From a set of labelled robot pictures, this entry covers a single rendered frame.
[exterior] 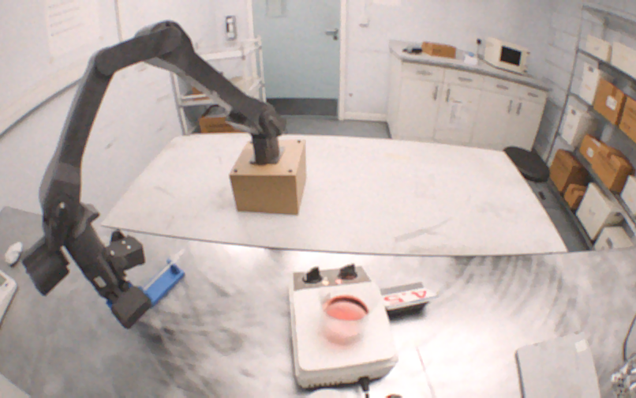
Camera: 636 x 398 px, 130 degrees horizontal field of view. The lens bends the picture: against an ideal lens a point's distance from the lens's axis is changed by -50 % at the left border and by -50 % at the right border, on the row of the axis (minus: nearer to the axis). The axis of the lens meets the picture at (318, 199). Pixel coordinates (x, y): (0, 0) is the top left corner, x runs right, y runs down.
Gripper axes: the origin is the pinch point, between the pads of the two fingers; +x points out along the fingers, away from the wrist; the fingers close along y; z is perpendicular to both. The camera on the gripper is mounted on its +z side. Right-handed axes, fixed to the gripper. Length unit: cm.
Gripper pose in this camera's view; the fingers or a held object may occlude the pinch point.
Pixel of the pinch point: (123, 299)
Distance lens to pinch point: 54.3
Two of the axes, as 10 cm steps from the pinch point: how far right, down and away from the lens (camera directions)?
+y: -8.7, -3.1, 3.9
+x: 0.0, 7.8, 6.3
